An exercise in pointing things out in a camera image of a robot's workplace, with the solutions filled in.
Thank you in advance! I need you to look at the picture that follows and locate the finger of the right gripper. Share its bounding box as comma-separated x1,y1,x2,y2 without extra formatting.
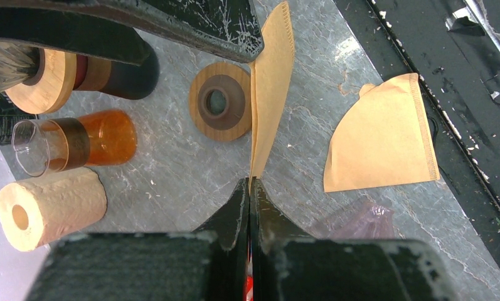
0,1,264,65

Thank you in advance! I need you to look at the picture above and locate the black wrapped paper roll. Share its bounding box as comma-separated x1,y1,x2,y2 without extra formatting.
0,92,38,146

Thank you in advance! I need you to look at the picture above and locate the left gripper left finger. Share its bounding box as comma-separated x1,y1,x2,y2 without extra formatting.
27,179,250,300

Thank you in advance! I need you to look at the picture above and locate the brown paper coffee filter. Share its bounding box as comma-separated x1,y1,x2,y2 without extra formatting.
250,1,295,179

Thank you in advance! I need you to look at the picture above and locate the beige paper towel roll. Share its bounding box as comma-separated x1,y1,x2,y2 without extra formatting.
0,167,107,251

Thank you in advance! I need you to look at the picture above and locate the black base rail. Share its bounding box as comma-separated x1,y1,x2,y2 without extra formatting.
332,0,500,238

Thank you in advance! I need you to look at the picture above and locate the dark glass fluted dripper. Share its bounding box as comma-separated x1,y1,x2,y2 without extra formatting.
0,41,40,93

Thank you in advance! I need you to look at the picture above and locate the amber glass carafe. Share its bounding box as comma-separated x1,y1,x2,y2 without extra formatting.
11,109,137,177

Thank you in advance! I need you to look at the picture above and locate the dark wooden ring holder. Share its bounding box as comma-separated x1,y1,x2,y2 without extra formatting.
188,62,252,142

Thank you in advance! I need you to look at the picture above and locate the light wooden ring holder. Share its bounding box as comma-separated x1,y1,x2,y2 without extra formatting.
6,48,77,115

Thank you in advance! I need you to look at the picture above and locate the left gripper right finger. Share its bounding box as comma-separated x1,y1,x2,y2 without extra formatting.
249,178,457,300

